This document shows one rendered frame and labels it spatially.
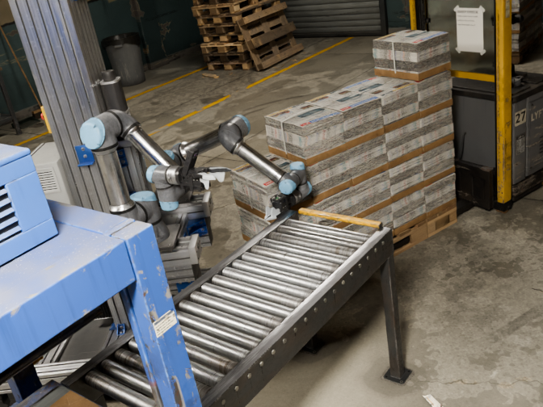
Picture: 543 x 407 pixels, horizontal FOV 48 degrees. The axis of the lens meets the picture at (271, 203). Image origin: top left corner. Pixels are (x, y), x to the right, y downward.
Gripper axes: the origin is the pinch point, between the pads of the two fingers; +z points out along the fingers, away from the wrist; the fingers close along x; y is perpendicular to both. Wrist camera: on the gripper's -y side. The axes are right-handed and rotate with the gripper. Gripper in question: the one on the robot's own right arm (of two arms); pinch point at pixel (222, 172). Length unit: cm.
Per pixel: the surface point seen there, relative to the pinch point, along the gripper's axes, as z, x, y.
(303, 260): 22, -18, 42
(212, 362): 19, 47, 51
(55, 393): -24, 76, 55
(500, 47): 67, -213, -21
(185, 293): -14, 15, 46
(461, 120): 36, -254, 33
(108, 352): -21, 54, 51
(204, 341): 10, 39, 50
